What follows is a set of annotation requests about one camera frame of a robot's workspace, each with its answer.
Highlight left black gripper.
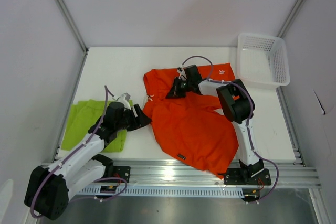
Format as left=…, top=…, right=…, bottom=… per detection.
left=115, top=104, right=152, bottom=132

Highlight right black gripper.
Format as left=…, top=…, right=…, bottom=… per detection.
left=166, top=77, right=193, bottom=100

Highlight orange shorts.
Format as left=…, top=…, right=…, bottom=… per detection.
left=143, top=68, right=238, bottom=179

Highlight lime green shorts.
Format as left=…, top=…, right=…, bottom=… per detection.
left=60, top=99, right=127, bottom=153

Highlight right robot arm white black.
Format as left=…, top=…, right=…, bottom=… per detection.
left=166, top=65, right=265, bottom=184

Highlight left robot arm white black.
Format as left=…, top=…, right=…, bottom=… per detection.
left=24, top=101, right=152, bottom=220

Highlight white plastic basket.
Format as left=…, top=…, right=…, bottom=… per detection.
left=236, top=33, right=290, bottom=89

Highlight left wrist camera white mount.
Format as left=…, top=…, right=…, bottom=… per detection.
left=115, top=93, right=131, bottom=110

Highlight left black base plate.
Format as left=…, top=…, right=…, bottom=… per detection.
left=112, top=166, right=131, bottom=183

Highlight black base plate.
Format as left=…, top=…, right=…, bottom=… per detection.
left=112, top=166, right=131, bottom=183
left=221, top=168, right=272, bottom=186

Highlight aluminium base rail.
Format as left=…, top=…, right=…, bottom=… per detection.
left=40, top=158, right=321, bottom=189

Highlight white slotted cable duct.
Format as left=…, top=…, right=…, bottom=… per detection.
left=77, top=185, right=244, bottom=198

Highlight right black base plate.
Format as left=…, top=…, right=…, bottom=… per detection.
left=221, top=168, right=272, bottom=186

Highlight right aluminium corner post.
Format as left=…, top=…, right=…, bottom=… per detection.
left=277, top=0, right=306, bottom=38

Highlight aluminium corner post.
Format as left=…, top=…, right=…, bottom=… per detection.
left=277, top=0, right=306, bottom=38
left=55, top=0, right=88, bottom=54

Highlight left aluminium corner post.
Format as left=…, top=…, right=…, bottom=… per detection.
left=55, top=0, right=88, bottom=54

